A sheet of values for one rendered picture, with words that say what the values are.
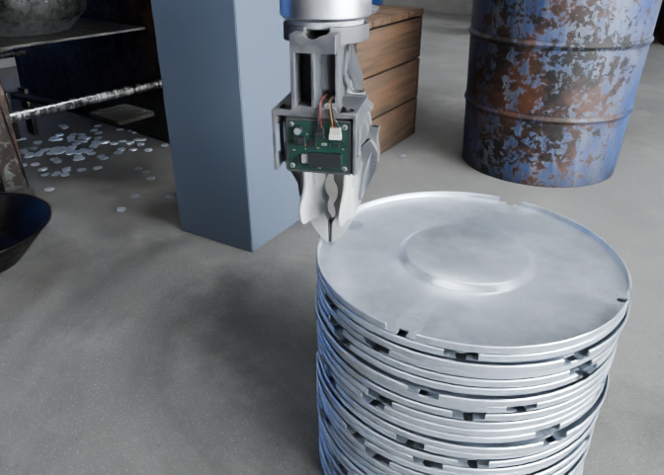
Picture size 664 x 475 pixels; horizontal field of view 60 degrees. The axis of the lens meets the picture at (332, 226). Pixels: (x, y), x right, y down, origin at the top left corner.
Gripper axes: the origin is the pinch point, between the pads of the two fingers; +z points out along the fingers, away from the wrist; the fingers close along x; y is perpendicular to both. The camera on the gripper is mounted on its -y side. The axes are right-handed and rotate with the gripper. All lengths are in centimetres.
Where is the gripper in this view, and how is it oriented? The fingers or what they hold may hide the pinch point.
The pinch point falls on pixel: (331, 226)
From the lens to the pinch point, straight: 58.7
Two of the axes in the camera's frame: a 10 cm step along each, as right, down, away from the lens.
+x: 9.8, 0.9, -1.8
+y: -2.0, 4.5, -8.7
